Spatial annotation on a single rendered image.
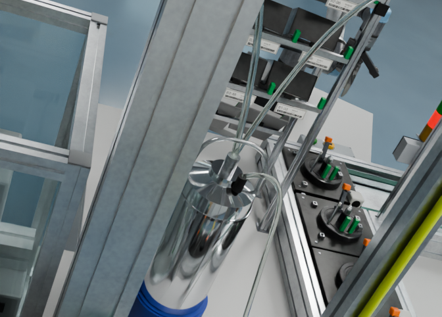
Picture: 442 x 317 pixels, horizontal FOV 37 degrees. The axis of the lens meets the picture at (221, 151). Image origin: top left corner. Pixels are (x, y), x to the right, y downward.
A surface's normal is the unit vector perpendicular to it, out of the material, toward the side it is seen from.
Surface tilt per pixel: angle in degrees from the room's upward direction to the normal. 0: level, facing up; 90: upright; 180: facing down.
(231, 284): 0
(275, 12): 65
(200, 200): 79
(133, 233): 90
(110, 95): 0
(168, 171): 90
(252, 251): 0
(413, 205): 90
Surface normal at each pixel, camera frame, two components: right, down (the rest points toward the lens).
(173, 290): -0.14, 0.51
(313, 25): 0.08, 0.15
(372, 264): -0.93, -0.24
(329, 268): 0.35, -0.78
